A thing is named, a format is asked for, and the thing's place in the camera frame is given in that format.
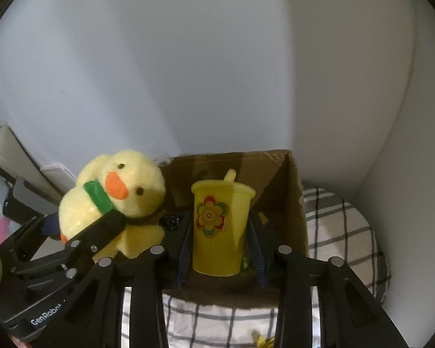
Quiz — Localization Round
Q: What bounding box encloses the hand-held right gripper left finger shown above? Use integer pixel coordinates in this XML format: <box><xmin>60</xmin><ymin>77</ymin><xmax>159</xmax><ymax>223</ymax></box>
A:
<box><xmin>58</xmin><ymin>210</ymin><xmax>195</xmax><ymax>348</ymax></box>

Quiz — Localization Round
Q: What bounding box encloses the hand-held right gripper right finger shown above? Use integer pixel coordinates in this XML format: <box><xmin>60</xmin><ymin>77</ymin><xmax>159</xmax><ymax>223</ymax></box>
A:
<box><xmin>248</xmin><ymin>212</ymin><xmax>410</xmax><ymax>348</ymax></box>

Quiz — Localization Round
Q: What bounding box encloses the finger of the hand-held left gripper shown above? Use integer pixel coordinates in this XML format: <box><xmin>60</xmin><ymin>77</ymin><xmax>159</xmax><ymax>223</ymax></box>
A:
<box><xmin>8</xmin><ymin>213</ymin><xmax>61</xmax><ymax>262</ymax></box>
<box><xmin>66</xmin><ymin>211</ymin><xmax>126</xmax><ymax>259</ymax></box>

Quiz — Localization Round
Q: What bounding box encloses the yellow flower toy cup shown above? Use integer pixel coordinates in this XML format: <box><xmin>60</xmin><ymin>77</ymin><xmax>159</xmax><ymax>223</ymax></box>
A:
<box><xmin>191</xmin><ymin>168</ymin><xmax>255</xmax><ymax>277</ymax></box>

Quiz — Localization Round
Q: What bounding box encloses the yellow duck plush toy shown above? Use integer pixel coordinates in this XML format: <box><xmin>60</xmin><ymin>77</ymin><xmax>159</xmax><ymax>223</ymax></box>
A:
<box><xmin>58</xmin><ymin>148</ymin><xmax>166</xmax><ymax>260</ymax></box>

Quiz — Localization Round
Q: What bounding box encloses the brown cardboard box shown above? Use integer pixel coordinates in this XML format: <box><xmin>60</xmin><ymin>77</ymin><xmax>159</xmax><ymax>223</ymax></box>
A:
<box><xmin>159</xmin><ymin>148</ymin><xmax>309</xmax><ymax>309</ymax></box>

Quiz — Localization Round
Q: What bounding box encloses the black grey case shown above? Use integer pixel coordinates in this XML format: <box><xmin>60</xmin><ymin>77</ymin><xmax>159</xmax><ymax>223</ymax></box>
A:
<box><xmin>2</xmin><ymin>177</ymin><xmax>59</xmax><ymax>226</ymax></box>

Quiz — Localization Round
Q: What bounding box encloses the white ribbed panel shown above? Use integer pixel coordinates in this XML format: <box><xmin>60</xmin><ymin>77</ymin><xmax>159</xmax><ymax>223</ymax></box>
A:
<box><xmin>40</xmin><ymin>165</ymin><xmax>77</xmax><ymax>193</ymax></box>

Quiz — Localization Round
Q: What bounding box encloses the beige board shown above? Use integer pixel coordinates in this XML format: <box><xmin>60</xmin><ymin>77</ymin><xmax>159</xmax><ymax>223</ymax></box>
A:
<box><xmin>0</xmin><ymin>125</ymin><xmax>56</xmax><ymax>204</ymax></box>

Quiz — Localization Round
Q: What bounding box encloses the small yellow black toy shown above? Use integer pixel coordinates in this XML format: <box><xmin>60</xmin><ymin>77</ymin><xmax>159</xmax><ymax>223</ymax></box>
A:
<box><xmin>251</xmin><ymin>330</ymin><xmax>276</xmax><ymax>348</ymax></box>

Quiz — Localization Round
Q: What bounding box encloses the white black checked blanket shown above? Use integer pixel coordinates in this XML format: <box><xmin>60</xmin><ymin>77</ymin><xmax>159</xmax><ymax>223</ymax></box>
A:
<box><xmin>121</xmin><ymin>188</ymin><xmax>391</xmax><ymax>348</ymax></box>

